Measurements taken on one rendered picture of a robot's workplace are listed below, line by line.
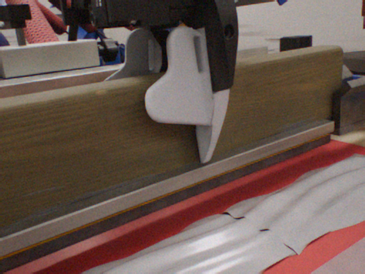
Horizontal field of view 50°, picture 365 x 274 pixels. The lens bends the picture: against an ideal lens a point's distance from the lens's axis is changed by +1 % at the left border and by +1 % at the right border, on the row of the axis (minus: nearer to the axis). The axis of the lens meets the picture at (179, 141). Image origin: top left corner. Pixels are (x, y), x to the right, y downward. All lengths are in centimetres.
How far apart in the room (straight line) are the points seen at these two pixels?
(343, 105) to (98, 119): 24
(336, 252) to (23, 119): 20
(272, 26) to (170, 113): 265
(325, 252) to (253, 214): 5
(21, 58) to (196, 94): 31
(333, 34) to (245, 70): 230
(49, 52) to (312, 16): 227
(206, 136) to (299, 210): 8
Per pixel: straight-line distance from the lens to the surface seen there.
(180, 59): 25
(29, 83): 47
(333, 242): 27
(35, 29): 76
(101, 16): 23
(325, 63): 39
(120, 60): 95
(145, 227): 29
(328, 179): 35
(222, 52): 25
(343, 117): 40
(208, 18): 25
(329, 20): 261
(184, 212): 30
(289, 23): 278
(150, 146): 26
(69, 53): 54
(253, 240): 25
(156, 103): 24
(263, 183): 35
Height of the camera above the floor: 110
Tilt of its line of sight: 17 degrees down
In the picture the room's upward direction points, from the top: 4 degrees counter-clockwise
